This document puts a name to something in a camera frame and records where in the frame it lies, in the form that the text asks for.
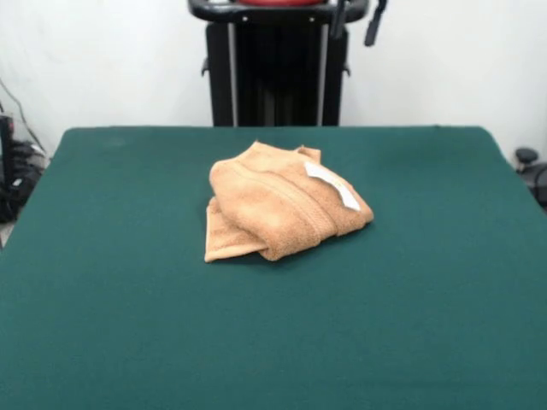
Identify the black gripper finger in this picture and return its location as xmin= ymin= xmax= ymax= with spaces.
xmin=331 ymin=0 xmax=345 ymax=38
xmin=364 ymin=0 xmax=385 ymax=47

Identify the tan terry towel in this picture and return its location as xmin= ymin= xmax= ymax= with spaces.
xmin=203 ymin=140 xmax=375 ymax=263

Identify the grey chair base leg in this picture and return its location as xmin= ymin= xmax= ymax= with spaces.
xmin=515 ymin=147 xmax=547 ymax=211

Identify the dark green table cloth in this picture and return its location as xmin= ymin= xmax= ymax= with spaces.
xmin=0 ymin=125 xmax=547 ymax=410

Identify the black equipment pile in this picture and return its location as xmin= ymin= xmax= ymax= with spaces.
xmin=0 ymin=113 xmax=49 ymax=224

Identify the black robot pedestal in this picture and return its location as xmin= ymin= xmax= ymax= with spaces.
xmin=186 ymin=0 xmax=371 ymax=127

